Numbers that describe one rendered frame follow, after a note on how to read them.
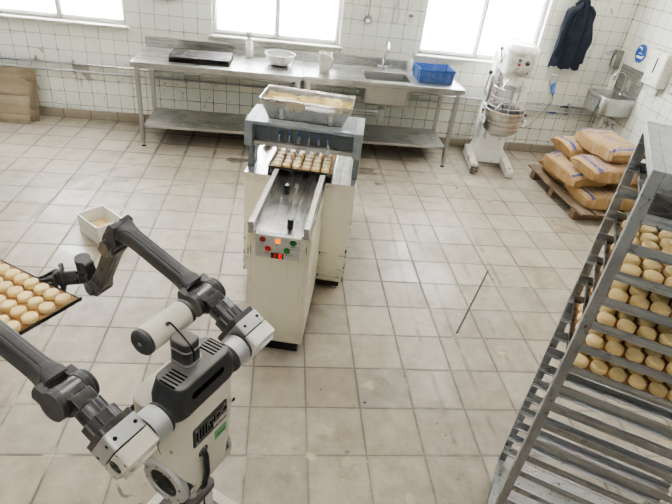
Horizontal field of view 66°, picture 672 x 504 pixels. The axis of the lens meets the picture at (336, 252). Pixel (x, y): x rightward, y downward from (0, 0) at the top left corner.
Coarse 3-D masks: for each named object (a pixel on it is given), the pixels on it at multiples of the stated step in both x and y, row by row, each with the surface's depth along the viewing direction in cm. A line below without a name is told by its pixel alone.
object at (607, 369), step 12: (576, 312) 190; (576, 324) 181; (576, 360) 164; (588, 360) 165; (600, 360) 167; (600, 372) 162; (612, 372) 162; (624, 372) 162; (636, 372) 163; (636, 384) 158; (648, 384) 162; (660, 384) 159; (660, 396) 157
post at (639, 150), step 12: (636, 144) 166; (636, 156) 165; (624, 180) 170; (612, 204) 175; (600, 228) 180; (588, 264) 188; (576, 288) 194; (564, 324) 203; (552, 336) 208; (540, 372) 218; (516, 432) 238; (504, 444) 247; (504, 456) 248
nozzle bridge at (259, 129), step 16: (256, 112) 324; (256, 128) 322; (272, 128) 321; (288, 128) 311; (304, 128) 310; (320, 128) 312; (336, 128) 315; (352, 128) 318; (256, 144) 337; (272, 144) 321; (288, 144) 321; (304, 144) 323; (320, 144) 324; (336, 144) 323; (352, 144) 322; (256, 160) 344; (352, 176) 335
